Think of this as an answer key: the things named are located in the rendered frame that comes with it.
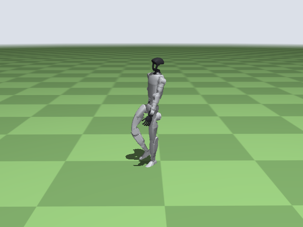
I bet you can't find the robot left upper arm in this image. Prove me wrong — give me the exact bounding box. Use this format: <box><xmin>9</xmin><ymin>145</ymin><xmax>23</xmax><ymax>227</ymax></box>
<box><xmin>152</xmin><ymin>77</ymin><xmax>166</xmax><ymax>99</ymax></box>

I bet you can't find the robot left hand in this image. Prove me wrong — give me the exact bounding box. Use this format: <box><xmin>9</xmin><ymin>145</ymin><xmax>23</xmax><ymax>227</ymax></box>
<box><xmin>142</xmin><ymin>111</ymin><xmax>153</xmax><ymax>126</ymax></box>

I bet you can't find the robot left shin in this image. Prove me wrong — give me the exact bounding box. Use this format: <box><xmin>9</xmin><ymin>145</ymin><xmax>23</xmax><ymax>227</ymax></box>
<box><xmin>150</xmin><ymin>137</ymin><xmax>159</xmax><ymax>162</ymax></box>

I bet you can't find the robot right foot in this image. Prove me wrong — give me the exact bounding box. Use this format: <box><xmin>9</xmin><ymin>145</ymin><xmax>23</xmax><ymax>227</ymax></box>
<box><xmin>139</xmin><ymin>149</ymin><xmax>150</xmax><ymax>160</ymax></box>

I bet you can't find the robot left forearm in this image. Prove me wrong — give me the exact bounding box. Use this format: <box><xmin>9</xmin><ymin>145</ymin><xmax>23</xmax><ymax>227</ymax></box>
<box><xmin>150</xmin><ymin>95</ymin><xmax>160</xmax><ymax>115</ymax></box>

